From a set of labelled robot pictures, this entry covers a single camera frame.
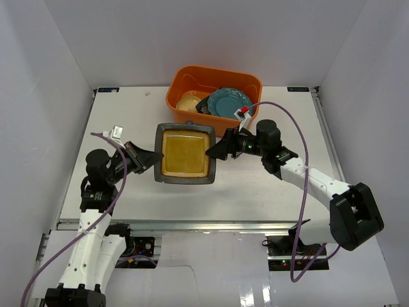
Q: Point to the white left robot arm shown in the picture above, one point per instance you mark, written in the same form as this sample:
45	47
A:
99	244

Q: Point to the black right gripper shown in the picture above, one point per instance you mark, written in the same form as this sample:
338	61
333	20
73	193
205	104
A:
231	141

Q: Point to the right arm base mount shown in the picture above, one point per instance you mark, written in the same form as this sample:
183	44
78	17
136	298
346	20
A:
278	241

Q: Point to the black floral square plate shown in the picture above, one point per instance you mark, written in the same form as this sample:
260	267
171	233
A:
202	106

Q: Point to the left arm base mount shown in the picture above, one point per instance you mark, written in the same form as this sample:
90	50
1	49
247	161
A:
139	252

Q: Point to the orange plastic bin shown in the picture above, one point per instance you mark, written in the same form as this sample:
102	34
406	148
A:
192	84

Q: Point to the teal round scalloped plate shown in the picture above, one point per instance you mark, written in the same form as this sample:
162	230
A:
225	101

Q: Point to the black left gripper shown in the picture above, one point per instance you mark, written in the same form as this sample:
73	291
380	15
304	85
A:
135	157

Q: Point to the amber square plate black rim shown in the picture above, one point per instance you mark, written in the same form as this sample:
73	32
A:
184	160

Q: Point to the small yellow square dish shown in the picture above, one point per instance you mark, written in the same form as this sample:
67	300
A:
188	103

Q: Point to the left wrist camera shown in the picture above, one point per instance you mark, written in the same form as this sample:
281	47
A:
115	135

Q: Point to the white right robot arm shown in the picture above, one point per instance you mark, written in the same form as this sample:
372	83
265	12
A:
354	216

